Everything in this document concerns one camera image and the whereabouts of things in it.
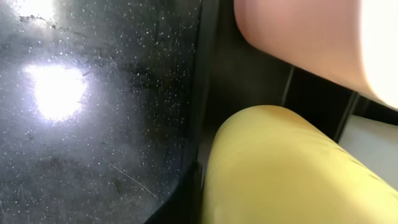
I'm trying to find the black tray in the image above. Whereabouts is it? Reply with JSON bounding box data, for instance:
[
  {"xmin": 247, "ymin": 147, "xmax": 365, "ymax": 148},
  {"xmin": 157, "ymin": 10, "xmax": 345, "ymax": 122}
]
[{"xmin": 189, "ymin": 0, "xmax": 398, "ymax": 187}]

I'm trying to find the pink cup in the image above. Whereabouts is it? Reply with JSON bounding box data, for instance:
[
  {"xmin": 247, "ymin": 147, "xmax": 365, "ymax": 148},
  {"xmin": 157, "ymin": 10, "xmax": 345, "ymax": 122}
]
[{"xmin": 233, "ymin": 0, "xmax": 398, "ymax": 111}]

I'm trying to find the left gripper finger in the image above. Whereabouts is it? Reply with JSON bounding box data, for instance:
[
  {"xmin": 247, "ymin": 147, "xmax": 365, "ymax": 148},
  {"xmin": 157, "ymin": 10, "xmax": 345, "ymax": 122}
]
[{"xmin": 144, "ymin": 160, "xmax": 206, "ymax": 224}]

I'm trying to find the yellow cup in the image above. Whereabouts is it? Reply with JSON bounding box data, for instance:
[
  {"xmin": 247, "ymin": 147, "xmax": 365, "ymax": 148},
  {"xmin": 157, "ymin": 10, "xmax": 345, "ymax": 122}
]
[{"xmin": 200, "ymin": 105, "xmax": 398, "ymax": 224}]

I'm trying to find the white cup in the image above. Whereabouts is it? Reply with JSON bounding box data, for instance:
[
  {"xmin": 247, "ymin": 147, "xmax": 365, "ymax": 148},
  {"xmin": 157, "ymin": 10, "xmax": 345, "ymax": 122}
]
[{"xmin": 338, "ymin": 114, "xmax": 398, "ymax": 191}]

